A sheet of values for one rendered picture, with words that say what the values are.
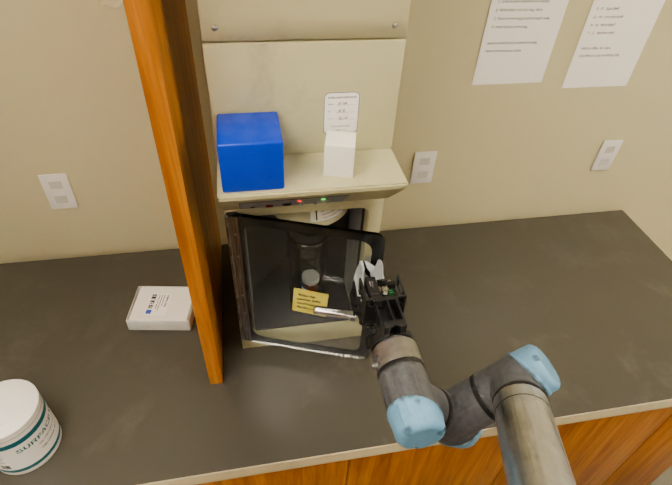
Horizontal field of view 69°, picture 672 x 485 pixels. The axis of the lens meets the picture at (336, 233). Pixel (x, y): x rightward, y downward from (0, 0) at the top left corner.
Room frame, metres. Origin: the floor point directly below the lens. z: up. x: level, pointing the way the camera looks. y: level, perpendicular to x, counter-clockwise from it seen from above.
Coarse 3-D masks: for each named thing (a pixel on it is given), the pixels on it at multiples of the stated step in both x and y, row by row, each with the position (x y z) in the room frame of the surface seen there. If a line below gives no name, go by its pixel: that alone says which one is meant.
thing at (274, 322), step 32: (256, 224) 0.71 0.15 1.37; (288, 224) 0.70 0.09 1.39; (256, 256) 0.71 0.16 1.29; (288, 256) 0.71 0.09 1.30; (320, 256) 0.70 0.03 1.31; (352, 256) 0.69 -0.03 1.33; (256, 288) 0.71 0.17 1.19; (288, 288) 0.71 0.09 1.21; (320, 288) 0.70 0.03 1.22; (256, 320) 0.71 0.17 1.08; (288, 320) 0.71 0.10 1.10; (320, 320) 0.70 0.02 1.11; (320, 352) 0.70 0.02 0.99; (352, 352) 0.69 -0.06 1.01
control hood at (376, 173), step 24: (288, 168) 0.71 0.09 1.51; (312, 168) 0.71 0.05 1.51; (360, 168) 0.72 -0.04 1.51; (384, 168) 0.73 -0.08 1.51; (240, 192) 0.63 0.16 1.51; (264, 192) 0.64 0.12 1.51; (288, 192) 0.64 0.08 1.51; (312, 192) 0.65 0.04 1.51; (336, 192) 0.66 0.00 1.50; (360, 192) 0.68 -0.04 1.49; (384, 192) 0.70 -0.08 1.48
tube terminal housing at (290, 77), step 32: (224, 64) 0.74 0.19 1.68; (256, 64) 0.75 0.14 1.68; (288, 64) 0.76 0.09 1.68; (320, 64) 0.77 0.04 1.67; (352, 64) 0.78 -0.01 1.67; (384, 64) 0.79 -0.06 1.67; (224, 96) 0.74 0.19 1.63; (256, 96) 0.75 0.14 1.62; (288, 96) 0.76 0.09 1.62; (320, 96) 0.77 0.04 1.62; (384, 96) 0.79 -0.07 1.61; (288, 128) 0.76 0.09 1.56; (320, 128) 0.77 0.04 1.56; (384, 128) 0.80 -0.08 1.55
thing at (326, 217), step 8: (280, 216) 0.80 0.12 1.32; (288, 216) 0.79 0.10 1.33; (296, 216) 0.79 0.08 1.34; (304, 216) 0.79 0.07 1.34; (312, 216) 0.79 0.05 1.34; (320, 216) 0.79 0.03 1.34; (328, 216) 0.80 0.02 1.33; (336, 216) 0.81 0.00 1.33; (320, 224) 0.79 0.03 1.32; (328, 224) 0.79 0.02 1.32
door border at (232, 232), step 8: (232, 224) 0.72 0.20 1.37; (232, 232) 0.72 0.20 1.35; (376, 232) 0.69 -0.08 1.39; (232, 240) 0.72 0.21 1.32; (232, 248) 0.72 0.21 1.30; (240, 248) 0.72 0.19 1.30; (240, 256) 0.72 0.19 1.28; (240, 264) 0.72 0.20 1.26; (232, 272) 0.72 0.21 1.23; (240, 272) 0.72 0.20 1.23; (240, 280) 0.72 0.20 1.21; (240, 288) 0.72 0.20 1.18; (240, 296) 0.72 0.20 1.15; (240, 304) 0.72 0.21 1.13; (240, 312) 0.72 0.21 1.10; (248, 320) 0.72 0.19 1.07; (240, 328) 0.72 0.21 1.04; (248, 328) 0.72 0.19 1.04; (248, 336) 0.72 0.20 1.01
